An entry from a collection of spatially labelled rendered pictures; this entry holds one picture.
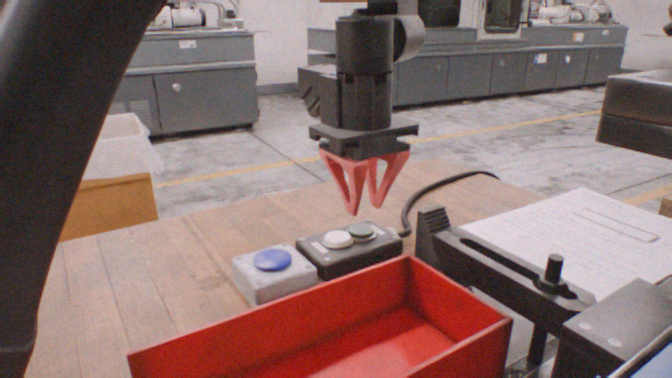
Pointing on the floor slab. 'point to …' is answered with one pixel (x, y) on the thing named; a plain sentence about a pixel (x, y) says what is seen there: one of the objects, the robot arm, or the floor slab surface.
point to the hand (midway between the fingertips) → (363, 204)
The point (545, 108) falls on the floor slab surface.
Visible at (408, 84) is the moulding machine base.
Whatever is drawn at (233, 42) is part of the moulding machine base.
